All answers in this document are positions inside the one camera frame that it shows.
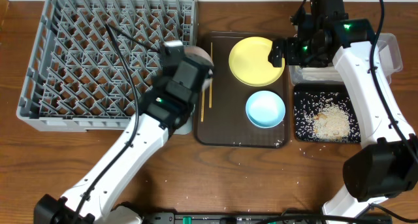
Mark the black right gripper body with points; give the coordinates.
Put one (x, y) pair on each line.
(300, 53)

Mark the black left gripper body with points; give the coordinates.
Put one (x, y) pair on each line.
(163, 82)

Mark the white round bowl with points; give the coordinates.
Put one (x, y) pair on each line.
(195, 51)

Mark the light blue round bowl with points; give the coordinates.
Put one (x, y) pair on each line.
(265, 109)

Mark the white napkin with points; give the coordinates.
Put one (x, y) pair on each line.
(321, 74)

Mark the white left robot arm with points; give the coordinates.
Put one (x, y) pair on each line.
(162, 110)

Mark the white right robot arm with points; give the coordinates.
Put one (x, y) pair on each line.
(386, 166)

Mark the black food waste tray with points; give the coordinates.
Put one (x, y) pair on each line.
(326, 113)

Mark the clear plastic waste bin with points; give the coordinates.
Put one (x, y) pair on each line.
(389, 54)

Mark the left wooden chopstick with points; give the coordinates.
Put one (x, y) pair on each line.
(202, 105)

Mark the yellow round plate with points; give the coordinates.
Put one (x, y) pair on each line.
(248, 62)

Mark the dark brown serving tray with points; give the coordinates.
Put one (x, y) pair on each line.
(226, 123)

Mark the spilled rice pile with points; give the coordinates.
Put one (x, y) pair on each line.
(331, 122)

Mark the grey plastic dish rack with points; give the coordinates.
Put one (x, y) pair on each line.
(91, 58)

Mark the brown cardboard box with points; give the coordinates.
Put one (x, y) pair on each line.
(4, 5)

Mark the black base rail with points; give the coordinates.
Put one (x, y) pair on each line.
(172, 218)

